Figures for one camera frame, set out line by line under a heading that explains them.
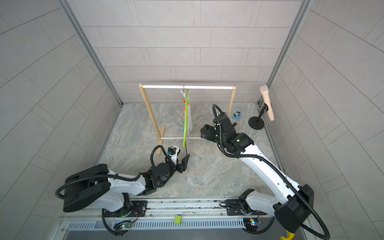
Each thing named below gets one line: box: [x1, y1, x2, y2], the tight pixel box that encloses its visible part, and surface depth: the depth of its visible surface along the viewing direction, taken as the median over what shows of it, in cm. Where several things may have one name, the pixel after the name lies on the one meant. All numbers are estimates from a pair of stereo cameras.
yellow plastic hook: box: [279, 230, 295, 240], surface depth 64 cm
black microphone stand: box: [248, 103, 269, 130], surface depth 104 cm
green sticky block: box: [174, 215, 182, 224], surface depth 69 cm
